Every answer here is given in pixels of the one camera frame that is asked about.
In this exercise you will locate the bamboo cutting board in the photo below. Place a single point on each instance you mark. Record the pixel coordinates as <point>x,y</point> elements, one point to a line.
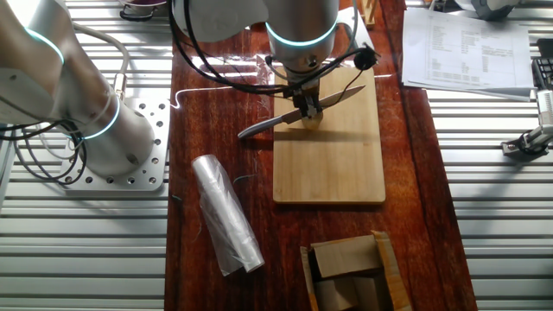
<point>328,173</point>

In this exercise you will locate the open cardboard box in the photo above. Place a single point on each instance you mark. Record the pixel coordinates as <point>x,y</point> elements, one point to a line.
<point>345,259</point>

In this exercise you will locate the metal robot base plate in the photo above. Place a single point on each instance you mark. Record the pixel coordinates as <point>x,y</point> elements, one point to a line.
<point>151,173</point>

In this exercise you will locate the wooden knife rack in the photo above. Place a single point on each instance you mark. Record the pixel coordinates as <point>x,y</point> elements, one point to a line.
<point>370,13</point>

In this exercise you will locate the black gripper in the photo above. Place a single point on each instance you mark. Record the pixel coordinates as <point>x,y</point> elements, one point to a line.
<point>306,88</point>

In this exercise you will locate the grey exterior camera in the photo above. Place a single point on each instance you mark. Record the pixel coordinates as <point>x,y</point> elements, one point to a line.
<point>545,108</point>

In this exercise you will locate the printed white paper stack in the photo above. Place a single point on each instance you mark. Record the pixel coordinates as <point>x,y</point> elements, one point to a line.
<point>497,65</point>

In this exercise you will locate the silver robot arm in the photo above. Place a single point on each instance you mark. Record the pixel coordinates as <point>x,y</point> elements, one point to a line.
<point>43,65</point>

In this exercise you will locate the small yellow potato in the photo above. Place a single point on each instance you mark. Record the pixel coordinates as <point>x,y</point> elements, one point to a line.
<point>313,123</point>

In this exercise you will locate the black keyboard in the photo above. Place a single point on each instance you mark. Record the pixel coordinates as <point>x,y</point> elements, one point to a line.
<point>545,73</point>

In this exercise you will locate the steel cooking pot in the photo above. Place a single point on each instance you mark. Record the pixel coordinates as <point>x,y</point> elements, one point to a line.
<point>138,6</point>

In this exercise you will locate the metal camera mount clamp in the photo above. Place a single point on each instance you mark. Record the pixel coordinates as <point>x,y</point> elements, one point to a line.
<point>529,144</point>

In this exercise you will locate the steel chef knife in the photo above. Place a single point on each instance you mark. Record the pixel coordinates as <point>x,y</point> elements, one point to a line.
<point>259,127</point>

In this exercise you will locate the clear plastic bag roll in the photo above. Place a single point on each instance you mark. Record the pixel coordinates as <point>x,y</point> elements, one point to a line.
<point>226,216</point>

